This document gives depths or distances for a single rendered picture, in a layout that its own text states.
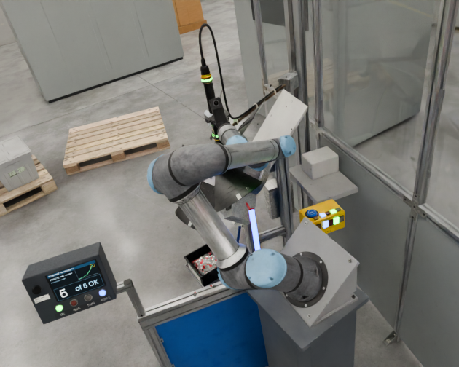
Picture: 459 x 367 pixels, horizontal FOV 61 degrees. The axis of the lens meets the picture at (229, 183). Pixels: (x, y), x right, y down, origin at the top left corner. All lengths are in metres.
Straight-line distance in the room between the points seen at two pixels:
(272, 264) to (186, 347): 0.87
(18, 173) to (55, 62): 3.01
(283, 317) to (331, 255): 0.27
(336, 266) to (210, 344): 0.87
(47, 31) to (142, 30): 1.53
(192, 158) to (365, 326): 1.80
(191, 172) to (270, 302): 0.58
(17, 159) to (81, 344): 2.22
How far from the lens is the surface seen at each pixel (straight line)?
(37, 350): 3.04
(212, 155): 1.10
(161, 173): 1.16
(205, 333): 1.91
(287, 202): 2.18
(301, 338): 1.35
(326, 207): 1.67
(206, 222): 1.22
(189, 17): 9.94
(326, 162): 2.17
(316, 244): 1.39
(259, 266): 1.22
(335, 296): 1.34
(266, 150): 1.28
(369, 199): 2.16
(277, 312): 1.41
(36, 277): 1.48
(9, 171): 4.51
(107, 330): 2.88
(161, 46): 7.57
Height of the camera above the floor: 2.13
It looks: 35 degrees down
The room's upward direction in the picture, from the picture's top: 11 degrees counter-clockwise
